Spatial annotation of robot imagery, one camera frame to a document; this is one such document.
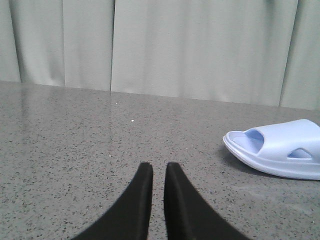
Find light blue slipper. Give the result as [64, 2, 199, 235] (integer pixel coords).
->
[223, 119, 320, 180]

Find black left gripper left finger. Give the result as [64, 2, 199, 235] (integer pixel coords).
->
[74, 162, 153, 240]

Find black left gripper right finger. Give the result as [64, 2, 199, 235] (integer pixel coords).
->
[164, 162, 248, 240]

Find grey-green pleated curtain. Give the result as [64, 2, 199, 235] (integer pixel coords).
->
[0, 0, 320, 110]

